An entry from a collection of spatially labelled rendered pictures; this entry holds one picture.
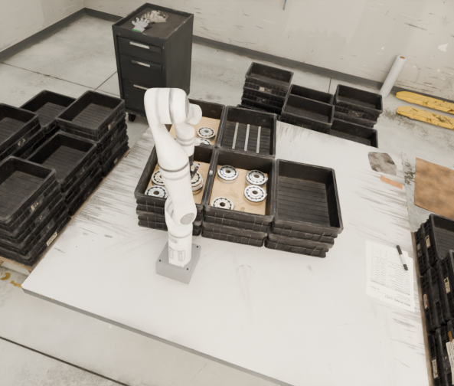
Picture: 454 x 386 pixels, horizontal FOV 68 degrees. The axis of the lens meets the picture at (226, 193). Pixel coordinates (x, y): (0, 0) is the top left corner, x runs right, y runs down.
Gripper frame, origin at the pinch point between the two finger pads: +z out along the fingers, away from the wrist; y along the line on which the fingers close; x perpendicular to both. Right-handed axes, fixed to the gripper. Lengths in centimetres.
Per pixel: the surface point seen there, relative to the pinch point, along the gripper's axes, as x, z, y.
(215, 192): 11.7, 16.4, 13.2
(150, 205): -9.5, 12.9, -10.8
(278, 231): -2.1, 15.3, 45.6
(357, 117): 173, 48, 101
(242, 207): 7.1, 16.3, 27.4
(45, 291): -50, 31, -37
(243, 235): -3.7, 22.6, 31.6
